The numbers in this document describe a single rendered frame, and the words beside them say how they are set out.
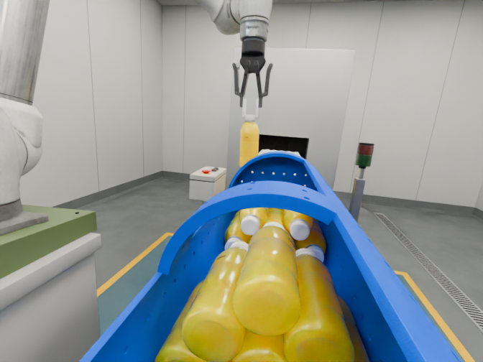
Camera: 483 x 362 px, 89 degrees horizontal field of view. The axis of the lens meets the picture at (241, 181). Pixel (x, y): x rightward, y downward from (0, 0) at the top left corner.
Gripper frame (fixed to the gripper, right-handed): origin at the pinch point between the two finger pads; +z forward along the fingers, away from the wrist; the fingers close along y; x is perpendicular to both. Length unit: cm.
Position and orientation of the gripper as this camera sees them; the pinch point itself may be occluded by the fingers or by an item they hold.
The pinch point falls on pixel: (250, 108)
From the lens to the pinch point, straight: 86.9
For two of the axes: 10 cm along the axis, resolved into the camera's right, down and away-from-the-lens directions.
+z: -0.3, 9.7, 2.4
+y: 9.8, 0.7, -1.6
